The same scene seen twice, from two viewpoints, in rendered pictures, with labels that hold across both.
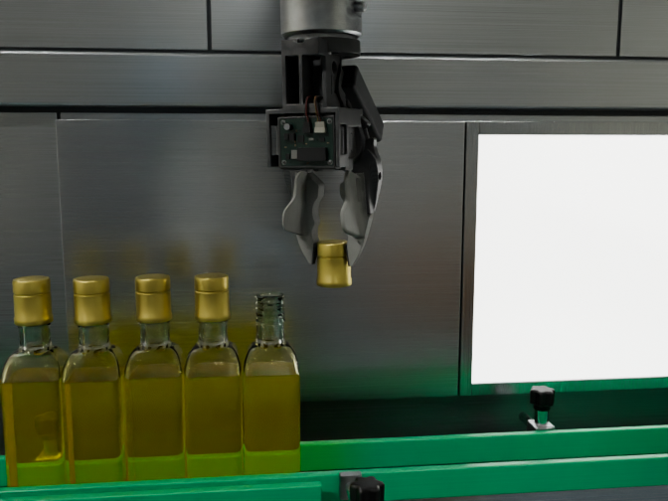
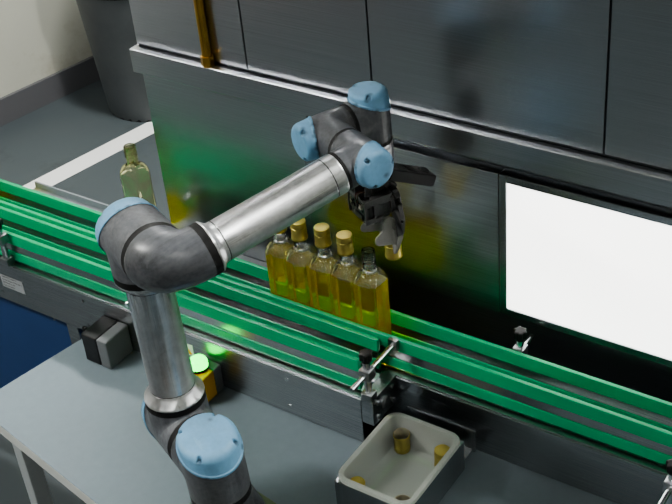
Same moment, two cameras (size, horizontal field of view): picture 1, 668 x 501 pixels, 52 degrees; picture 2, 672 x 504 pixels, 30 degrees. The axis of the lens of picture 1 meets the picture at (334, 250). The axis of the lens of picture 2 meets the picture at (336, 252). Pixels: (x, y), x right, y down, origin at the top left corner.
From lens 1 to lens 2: 205 cm
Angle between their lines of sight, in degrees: 48
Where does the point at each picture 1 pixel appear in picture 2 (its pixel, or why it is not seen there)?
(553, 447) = (517, 361)
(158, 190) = not seen: hidden behind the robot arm
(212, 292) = (340, 244)
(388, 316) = (459, 260)
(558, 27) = (564, 129)
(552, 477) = (485, 376)
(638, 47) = (617, 151)
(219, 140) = not seen: hidden behind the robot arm
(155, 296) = (319, 238)
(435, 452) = (457, 340)
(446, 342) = (491, 283)
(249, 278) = not seen: hidden behind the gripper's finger
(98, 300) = (298, 232)
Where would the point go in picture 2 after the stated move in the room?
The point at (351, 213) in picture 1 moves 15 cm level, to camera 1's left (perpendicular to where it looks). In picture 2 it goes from (384, 237) to (326, 214)
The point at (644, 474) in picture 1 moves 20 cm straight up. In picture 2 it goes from (531, 393) to (532, 313)
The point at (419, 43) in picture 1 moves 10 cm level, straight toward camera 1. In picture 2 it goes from (481, 119) to (446, 140)
